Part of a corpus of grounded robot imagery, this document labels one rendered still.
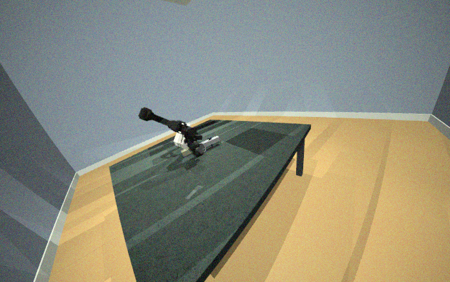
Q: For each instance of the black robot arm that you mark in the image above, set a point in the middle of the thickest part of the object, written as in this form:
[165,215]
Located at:
[147,114]

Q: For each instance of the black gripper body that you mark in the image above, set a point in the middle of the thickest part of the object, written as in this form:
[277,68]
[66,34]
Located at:
[190,141]

